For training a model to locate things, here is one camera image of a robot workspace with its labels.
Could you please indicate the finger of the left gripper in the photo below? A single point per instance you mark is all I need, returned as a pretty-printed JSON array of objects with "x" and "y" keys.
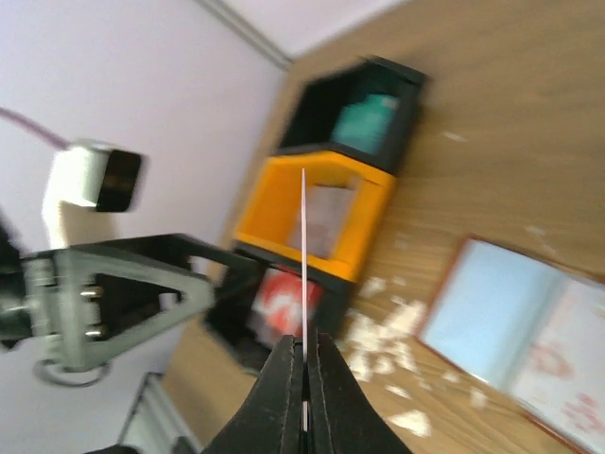
[{"x": 92, "y": 302}]

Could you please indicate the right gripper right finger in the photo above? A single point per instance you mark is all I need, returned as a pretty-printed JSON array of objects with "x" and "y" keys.
[{"x": 342, "y": 420}]

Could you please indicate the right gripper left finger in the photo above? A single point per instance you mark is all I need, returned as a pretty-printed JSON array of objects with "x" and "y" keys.
[{"x": 270, "y": 420}]

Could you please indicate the red circles card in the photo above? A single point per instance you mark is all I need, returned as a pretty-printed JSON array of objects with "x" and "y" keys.
[{"x": 305, "y": 409}]

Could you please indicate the red cards stack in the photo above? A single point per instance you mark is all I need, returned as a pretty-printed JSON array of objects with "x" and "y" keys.
[{"x": 277, "y": 307}]

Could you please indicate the black bin with red cards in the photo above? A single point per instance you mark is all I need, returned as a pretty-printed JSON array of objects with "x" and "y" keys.
[{"x": 328, "y": 300}]

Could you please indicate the orange bin with white cards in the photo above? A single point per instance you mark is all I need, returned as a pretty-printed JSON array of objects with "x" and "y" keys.
[{"x": 271, "y": 219}]

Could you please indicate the black bin with teal cards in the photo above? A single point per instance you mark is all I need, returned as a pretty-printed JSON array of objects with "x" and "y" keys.
[{"x": 310, "y": 126}]

